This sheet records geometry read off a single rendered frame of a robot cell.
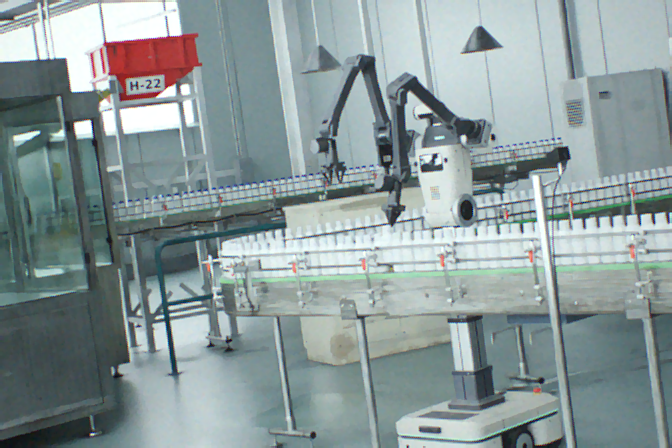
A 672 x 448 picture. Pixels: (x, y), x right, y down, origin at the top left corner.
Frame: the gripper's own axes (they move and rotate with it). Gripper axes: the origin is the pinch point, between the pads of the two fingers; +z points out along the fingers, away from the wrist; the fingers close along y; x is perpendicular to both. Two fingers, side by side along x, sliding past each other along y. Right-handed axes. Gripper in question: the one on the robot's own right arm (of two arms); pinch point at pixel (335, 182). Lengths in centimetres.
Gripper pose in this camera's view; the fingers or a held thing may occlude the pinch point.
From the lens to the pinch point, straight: 605.2
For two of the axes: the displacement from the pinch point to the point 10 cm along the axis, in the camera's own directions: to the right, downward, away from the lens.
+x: 6.8, -0.5, -7.3
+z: 1.3, 9.9, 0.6
